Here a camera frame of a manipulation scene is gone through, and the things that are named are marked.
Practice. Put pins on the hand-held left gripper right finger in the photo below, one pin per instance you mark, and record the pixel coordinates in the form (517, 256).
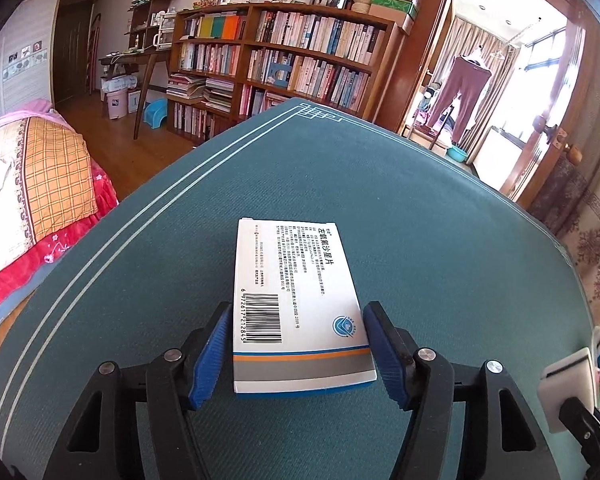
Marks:
(385, 355)

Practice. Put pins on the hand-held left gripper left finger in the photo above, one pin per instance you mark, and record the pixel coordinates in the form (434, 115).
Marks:
(210, 360)

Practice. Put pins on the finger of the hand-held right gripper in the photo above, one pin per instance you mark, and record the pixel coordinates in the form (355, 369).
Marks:
(590, 440)

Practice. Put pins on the white sponge with black stripe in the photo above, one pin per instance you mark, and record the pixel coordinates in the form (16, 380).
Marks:
(565, 385)

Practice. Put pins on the white medicine box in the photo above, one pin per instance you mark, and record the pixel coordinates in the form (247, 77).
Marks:
(290, 280)

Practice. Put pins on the teal table mat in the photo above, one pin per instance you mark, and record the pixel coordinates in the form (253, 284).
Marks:
(405, 210)

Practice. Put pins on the patterned curtain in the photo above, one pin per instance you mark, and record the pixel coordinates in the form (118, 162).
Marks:
(595, 240)

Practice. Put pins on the floral bed blanket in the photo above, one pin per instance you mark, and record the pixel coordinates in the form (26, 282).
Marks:
(35, 185)

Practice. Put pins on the blue plastic stool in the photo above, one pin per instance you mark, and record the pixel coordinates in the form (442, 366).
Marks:
(156, 115)

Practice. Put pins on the pink trash bin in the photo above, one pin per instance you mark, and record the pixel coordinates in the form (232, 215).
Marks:
(115, 105)

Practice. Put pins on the hanging purple pants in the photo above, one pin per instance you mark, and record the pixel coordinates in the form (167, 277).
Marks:
(460, 90)

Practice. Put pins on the wooden desk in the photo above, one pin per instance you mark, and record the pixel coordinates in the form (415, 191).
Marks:
(145, 60)

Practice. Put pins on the wooden door with knob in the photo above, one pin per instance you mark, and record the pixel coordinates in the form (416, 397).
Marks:
(575, 110)

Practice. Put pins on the wooden bookshelf with books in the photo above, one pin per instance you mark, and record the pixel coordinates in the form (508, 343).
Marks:
(290, 50)

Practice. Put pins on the small wooden shelf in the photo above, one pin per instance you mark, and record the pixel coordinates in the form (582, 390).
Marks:
(150, 20)

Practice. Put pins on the green flat box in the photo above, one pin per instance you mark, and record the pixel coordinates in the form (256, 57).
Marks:
(392, 4)

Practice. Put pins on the woven basket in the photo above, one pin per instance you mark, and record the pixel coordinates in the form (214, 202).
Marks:
(363, 1)

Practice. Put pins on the grey wardrobe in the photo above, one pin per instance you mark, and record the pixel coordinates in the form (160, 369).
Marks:
(20, 60)

